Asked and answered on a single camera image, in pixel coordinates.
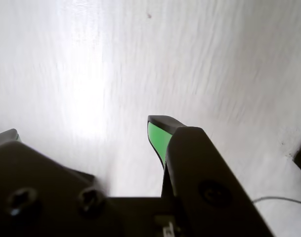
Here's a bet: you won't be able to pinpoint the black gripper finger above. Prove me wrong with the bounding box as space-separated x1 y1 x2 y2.
0 128 109 237

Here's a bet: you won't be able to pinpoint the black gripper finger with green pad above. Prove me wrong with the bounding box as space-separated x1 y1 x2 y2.
147 115 275 237

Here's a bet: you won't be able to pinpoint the thin black servo wires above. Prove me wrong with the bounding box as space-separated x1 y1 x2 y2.
252 196 301 206

